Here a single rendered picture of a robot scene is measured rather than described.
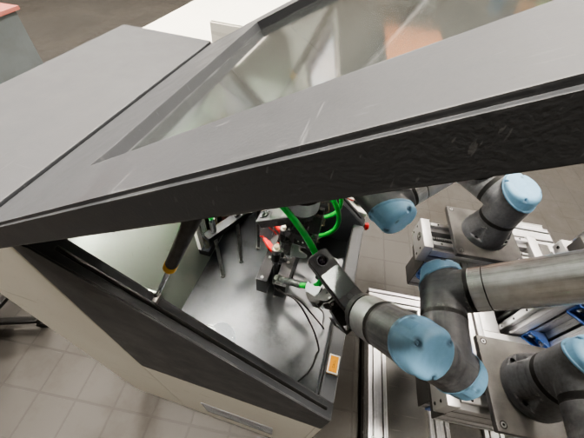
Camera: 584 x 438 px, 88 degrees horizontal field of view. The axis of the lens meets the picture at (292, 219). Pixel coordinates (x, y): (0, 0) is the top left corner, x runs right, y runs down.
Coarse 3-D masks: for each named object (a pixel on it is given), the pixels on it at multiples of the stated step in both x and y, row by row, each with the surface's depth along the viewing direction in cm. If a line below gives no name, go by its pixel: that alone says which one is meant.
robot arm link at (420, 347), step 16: (384, 304) 47; (368, 320) 47; (384, 320) 44; (400, 320) 42; (416, 320) 41; (368, 336) 46; (384, 336) 43; (400, 336) 40; (416, 336) 39; (432, 336) 38; (448, 336) 40; (384, 352) 43; (400, 352) 40; (416, 352) 38; (432, 352) 39; (448, 352) 40; (416, 368) 38; (432, 368) 39; (448, 368) 40
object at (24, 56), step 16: (0, 16) 263; (16, 16) 277; (0, 32) 267; (16, 32) 279; (0, 48) 269; (16, 48) 282; (32, 48) 297; (0, 64) 272; (16, 64) 285; (32, 64) 300; (0, 80) 274
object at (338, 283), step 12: (324, 252) 58; (312, 264) 57; (324, 264) 57; (336, 264) 57; (324, 276) 56; (336, 276) 56; (348, 276) 56; (336, 288) 56; (348, 288) 56; (336, 300) 56; (348, 300) 55
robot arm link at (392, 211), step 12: (396, 192) 55; (408, 192) 55; (420, 192) 56; (432, 192) 57; (360, 204) 60; (372, 204) 56; (384, 204) 55; (396, 204) 54; (408, 204) 54; (372, 216) 57; (384, 216) 54; (396, 216) 53; (408, 216) 55; (384, 228) 55; (396, 228) 56
